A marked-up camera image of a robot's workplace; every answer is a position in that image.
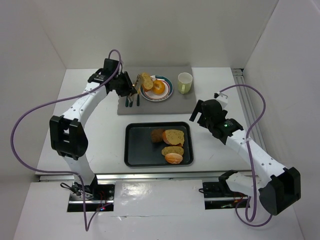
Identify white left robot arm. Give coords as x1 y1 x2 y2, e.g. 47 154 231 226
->
49 58 137 195

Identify grey placemat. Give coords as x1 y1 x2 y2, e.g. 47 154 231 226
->
117 65 197 116

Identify white plate teal rim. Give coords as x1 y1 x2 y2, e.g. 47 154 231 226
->
140 75 174 102

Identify black baking tray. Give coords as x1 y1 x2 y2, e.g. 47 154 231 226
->
124 121 194 168

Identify aluminium rail right side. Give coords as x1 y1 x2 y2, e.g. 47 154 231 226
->
231 68 266 150

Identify orange shell madeleine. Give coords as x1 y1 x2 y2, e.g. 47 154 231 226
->
164 153 183 165

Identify gold knife green handle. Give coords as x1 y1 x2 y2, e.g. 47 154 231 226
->
136 93 140 107

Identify aluminium rail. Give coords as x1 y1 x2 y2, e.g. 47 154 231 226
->
39 171 252 182
231 68 266 150

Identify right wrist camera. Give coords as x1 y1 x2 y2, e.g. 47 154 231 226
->
213 92 228 110

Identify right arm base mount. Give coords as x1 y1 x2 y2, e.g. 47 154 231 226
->
198 182 248 210

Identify gold spoon green handle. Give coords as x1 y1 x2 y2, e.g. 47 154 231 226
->
125 96 130 107

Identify large seeded bread slice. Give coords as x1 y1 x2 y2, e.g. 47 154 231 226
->
162 129 185 146

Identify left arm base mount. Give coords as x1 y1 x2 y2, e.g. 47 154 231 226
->
60 182 115 213

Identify aluminium rail front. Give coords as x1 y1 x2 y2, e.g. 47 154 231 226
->
39 171 252 182

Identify metal bread tongs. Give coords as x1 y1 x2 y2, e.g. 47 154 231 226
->
128 74 142 101

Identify light green mug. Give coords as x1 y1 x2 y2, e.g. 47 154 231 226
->
178 72 193 95

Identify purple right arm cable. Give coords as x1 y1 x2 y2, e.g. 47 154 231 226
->
217 84 275 228

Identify dark brown round bun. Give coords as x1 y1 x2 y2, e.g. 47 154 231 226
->
150 128 165 143

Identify small seeded bread slice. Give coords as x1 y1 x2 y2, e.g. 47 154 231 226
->
161 146 184 156

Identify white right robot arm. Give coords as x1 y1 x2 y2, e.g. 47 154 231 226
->
190 99 301 216

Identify orange bagel bread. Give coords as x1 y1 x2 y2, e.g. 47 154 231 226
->
152 79 166 95

